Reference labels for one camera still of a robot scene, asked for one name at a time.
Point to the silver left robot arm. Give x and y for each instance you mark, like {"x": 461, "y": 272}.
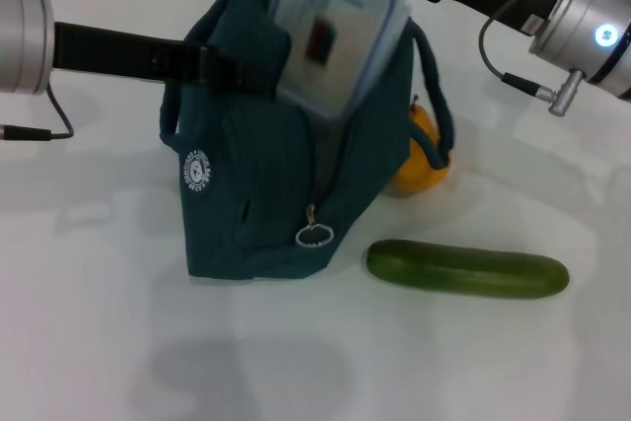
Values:
{"x": 22, "y": 41}

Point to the teal insulated lunch bag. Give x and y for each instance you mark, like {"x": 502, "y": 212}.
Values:
{"x": 276, "y": 184}

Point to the clear plastic food container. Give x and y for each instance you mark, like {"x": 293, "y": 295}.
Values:
{"x": 340, "y": 21}

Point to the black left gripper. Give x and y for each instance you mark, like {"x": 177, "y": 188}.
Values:
{"x": 108, "y": 53}

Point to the green cucumber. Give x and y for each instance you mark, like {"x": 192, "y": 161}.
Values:
{"x": 468, "y": 270}

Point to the yellow pear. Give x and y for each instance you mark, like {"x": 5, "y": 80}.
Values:
{"x": 419, "y": 174}

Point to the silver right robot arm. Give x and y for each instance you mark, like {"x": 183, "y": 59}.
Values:
{"x": 591, "y": 36}

